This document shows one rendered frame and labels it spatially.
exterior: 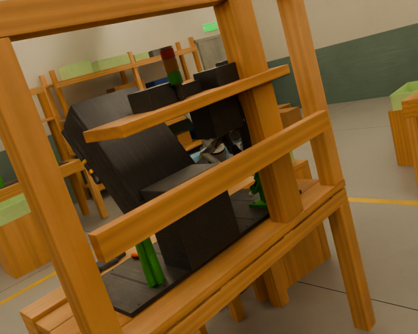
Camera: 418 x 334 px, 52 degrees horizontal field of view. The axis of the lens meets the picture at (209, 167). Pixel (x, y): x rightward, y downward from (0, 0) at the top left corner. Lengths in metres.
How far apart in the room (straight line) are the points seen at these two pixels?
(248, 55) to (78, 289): 1.09
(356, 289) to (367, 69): 7.34
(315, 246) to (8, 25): 2.61
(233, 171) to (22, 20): 0.85
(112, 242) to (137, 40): 7.59
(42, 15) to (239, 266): 1.11
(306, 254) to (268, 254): 1.42
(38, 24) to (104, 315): 0.85
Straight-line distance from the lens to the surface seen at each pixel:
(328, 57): 9.89
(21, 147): 1.23
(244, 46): 1.81
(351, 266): 2.47
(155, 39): 8.98
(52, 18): 1.34
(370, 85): 9.56
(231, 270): 1.70
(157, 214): 1.38
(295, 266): 3.20
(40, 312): 1.93
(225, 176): 1.57
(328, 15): 9.76
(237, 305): 2.93
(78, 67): 7.40
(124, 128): 1.33
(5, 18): 1.29
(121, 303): 1.70
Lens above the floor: 1.64
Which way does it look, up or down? 13 degrees down
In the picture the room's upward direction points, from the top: 17 degrees counter-clockwise
